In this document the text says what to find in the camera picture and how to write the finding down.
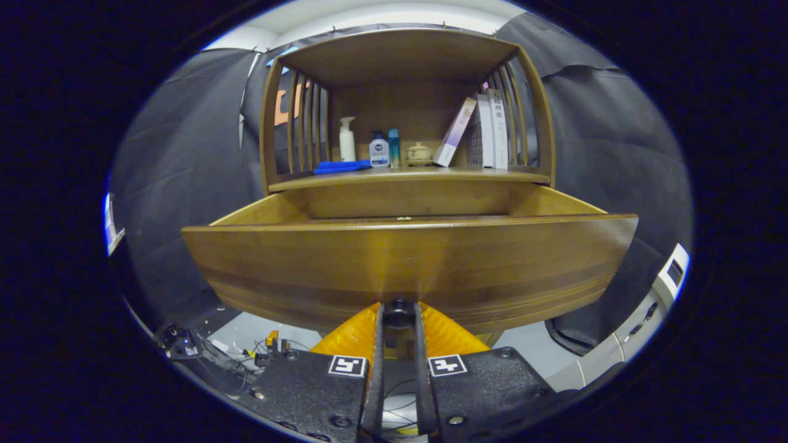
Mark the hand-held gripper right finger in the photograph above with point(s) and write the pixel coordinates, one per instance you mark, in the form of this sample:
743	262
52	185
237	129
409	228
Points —
425	381

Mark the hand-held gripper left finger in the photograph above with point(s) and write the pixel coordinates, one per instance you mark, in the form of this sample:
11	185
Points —
372	381

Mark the wooden drawer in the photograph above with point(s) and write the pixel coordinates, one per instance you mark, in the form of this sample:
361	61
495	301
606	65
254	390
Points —
400	258

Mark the wooden countertop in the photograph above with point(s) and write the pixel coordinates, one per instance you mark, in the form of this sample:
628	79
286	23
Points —
406	176

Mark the wooden cabinet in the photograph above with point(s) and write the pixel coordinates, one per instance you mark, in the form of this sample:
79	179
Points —
400	104

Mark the black floor device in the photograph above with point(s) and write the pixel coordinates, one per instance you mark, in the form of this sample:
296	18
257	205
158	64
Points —
178	341

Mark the blue folded cloth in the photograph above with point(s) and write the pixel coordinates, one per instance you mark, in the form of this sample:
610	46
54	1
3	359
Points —
341	167

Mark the white appliance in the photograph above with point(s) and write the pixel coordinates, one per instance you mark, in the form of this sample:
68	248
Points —
640	326

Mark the beige lidded teacup with saucer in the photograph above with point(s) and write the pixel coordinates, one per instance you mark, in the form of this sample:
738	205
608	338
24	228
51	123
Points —
418	154

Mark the white lotion bottle blue cap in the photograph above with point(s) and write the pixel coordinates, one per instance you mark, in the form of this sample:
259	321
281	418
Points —
379	154

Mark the teal slim bottle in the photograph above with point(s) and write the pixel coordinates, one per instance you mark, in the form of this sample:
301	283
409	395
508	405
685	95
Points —
394	147

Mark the white pump bottle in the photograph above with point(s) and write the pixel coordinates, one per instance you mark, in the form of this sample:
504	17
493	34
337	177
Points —
347	144

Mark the purple book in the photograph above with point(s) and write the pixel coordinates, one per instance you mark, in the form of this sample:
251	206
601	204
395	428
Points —
454	132

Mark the patterned cover book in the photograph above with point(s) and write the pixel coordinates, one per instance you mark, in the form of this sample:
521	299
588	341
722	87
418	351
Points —
480	135

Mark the white book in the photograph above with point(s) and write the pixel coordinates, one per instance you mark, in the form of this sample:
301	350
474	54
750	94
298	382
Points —
498	129

